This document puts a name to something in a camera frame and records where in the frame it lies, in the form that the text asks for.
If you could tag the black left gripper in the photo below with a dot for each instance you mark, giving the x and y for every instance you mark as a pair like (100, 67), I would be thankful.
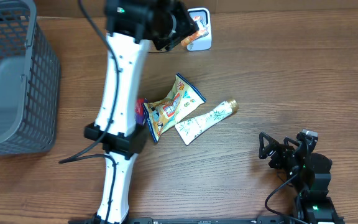
(188, 27)

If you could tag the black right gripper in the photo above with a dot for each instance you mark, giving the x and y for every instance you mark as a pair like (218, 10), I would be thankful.
(268, 149)

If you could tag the orange item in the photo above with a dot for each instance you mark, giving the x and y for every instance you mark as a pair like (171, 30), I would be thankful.
(201, 32)

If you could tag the cream snack bag blue edges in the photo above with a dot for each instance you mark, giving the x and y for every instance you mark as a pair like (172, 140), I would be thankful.
(181, 100)

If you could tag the white tube with gold cap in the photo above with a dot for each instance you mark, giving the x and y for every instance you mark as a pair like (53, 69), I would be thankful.
(190, 129)

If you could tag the red purple tissue pack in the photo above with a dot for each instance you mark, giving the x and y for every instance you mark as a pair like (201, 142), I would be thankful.
(139, 111)

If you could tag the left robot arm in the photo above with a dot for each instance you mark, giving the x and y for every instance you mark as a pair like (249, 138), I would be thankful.
(131, 28)

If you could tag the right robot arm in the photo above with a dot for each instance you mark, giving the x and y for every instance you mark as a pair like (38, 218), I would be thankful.
(308, 173)

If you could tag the white barcode scanner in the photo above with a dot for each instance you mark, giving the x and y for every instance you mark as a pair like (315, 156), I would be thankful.
(203, 43)

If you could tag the grey plastic shopping basket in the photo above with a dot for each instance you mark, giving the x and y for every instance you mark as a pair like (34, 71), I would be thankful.
(30, 74)

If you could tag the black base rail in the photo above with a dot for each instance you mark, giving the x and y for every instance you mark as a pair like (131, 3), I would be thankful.
(258, 220)

